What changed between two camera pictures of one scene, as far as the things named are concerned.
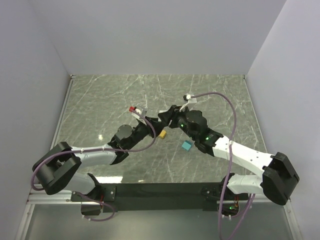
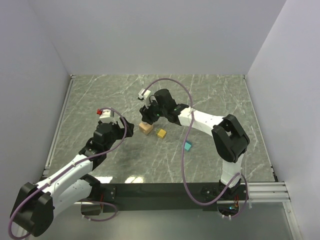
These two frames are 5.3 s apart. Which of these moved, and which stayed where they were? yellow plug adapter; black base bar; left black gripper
Moved: left black gripper
Stayed: black base bar; yellow plug adapter
